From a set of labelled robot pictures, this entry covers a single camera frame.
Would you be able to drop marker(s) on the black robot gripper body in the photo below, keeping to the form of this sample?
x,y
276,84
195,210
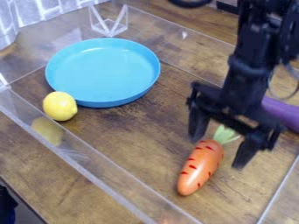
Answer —
x,y
234,104

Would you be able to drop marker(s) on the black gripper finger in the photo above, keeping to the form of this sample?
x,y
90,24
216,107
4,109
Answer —
x,y
252,144
198,123

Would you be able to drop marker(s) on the orange toy carrot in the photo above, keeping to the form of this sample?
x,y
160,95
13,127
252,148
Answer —
x,y
203,161

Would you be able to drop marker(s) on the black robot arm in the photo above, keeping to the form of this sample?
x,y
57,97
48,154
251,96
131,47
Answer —
x,y
267,44

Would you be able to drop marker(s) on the purple toy eggplant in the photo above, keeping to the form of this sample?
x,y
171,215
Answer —
x,y
283,111

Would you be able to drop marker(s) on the blue plastic plate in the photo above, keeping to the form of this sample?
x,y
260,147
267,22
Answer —
x,y
104,72

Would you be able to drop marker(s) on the yellow toy lemon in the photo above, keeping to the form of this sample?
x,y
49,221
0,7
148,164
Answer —
x,y
59,106

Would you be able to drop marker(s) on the clear acrylic triangular bracket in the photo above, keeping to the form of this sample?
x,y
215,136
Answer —
x,y
106,26

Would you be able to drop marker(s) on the clear acrylic barrier wall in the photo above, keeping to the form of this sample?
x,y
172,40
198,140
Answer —
x,y
147,204

